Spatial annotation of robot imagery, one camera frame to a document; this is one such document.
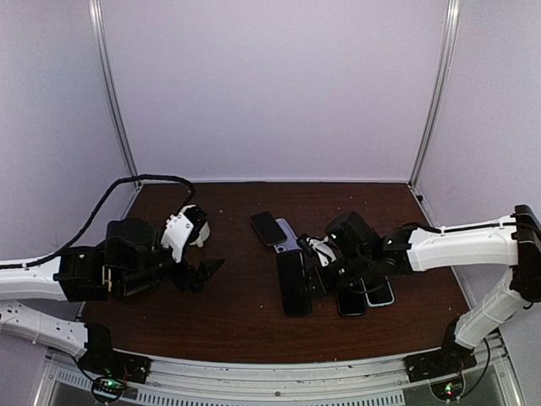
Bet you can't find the aluminium post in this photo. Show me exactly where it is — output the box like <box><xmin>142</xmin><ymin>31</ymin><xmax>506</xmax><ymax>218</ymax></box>
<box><xmin>408</xmin><ymin>0</ymin><xmax>461</xmax><ymax>190</ymax></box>
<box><xmin>88</xmin><ymin>0</ymin><xmax>139</xmax><ymax>176</ymax></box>

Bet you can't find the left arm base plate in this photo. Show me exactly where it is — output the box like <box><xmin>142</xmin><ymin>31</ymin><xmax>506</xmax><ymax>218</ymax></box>
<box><xmin>77</xmin><ymin>350</ymin><xmax>151</xmax><ymax>384</ymax></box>

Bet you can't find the black phone case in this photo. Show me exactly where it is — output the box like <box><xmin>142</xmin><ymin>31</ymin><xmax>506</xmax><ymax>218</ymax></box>
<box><xmin>276</xmin><ymin>250</ymin><xmax>313</xmax><ymax>318</ymax></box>

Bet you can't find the cream ribbed mug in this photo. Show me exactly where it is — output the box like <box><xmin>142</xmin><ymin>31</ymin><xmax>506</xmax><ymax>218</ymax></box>
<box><xmin>183</xmin><ymin>204</ymin><xmax>210</xmax><ymax>248</ymax></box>

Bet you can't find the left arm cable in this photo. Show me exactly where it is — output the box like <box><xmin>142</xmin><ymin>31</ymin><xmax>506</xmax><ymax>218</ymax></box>
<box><xmin>0</xmin><ymin>173</ymin><xmax>196</xmax><ymax>272</ymax></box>

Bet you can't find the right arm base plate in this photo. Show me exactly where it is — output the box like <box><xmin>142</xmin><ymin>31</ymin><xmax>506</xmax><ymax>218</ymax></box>
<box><xmin>403</xmin><ymin>348</ymin><xmax>477</xmax><ymax>382</ymax></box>

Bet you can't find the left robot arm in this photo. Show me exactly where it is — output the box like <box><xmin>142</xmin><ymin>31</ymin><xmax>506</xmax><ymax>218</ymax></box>
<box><xmin>1</xmin><ymin>215</ymin><xmax>224</xmax><ymax>376</ymax></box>

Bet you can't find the purple-edged phone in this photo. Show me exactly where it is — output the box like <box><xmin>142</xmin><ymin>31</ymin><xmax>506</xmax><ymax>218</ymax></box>
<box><xmin>276</xmin><ymin>250</ymin><xmax>311</xmax><ymax>317</ymax></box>
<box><xmin>250</xmin><ymin>211</ymin><xmax>287</xmax><ymax>246</ymax></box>

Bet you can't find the front aluminium rail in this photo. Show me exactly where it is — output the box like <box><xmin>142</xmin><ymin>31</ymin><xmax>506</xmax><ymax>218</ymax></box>
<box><xmin>36</xmin><ymin>333</ymin><xmax>523</xmax><ymax>406</ymax></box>

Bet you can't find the right aluminium post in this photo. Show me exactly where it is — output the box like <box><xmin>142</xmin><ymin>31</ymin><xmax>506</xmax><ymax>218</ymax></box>
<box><xmin>408</xmin><ymin>0</ymin><xmax>461</xmax><ymax>190</ymax></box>

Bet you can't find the left aluminium post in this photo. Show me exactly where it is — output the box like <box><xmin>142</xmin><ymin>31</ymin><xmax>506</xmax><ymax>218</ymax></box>
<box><xmin>88</xmin><ymin>0</ymin><xmax>139</xmax><ymax>176</ymax></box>

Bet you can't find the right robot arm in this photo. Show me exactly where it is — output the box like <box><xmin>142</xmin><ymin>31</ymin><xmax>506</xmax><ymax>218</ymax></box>
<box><xmin>298</xmin><ymin>205</ymin><xmax>540</xmax><ymax>374</ymax></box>

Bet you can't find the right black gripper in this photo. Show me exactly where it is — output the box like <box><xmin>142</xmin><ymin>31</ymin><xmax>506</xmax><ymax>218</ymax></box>
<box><xmin>297</xmin><ymin>249</ymin><xmax>373</xmax><ymax>299</ymax></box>

